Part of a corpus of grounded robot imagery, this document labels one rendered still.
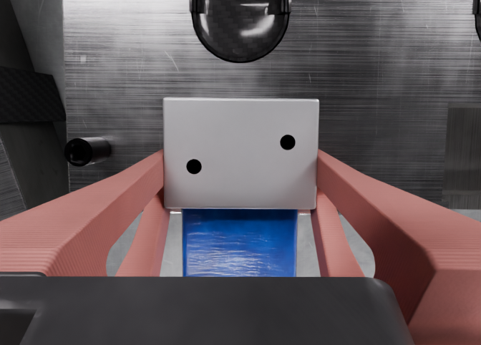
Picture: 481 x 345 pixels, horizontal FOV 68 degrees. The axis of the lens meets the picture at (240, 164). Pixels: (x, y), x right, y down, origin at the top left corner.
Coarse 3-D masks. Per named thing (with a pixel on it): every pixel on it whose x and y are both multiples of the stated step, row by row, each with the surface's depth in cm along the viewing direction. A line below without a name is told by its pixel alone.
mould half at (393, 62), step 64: (64, 0) 14; (128, 0) 14; (320, 0) 14; (384, 0) 13; (448, 0) 13; (64, 64) 14; (128, 64) 14; (192, 64) 14; (256, 64) 14; (320, 64) 14; (384, 64) 14; (448, 64) 14; (128, 128) 14; (320, 128) 14; (384, 128) 14
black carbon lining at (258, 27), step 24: (192, 0) 13; (216, 0) 14; (240, 0) 14; (264, 0) 14; (288, 0) 13; (480, 0) 13; (216, 24) 14; (240, 24) 14; (264, 24) 14; (480, 24) 14; (216, 48) 14; (240, 48) 14; (264, 48) 14
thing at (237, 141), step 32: (192, 128) 11; (224, 128) 11; (256, 128) 11; (288, 128) 11; (192, 160) 13; (224, 160) 11; (256, 160) 11; (288, 160) 11; (192, 192) 12; (224, 192) 12; (256, 192) 12; (288, 192) 12; (192, 224) 13; (224, 224) 13; (256, 224) 13; (288, 224) 13; (192, 256) 13; (224, 256) 13; (256, 256) 13; (288, 256) 13
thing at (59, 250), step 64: (128, 192) 8; (0, 256) 5; (64, 256) 6; (128, 256) 11; (0, 320) 5; (64, 320) 4; (128, 320) 4; (192, 320) 4; (256, 320) 4; (320, 320) 4; (384, 320) 5
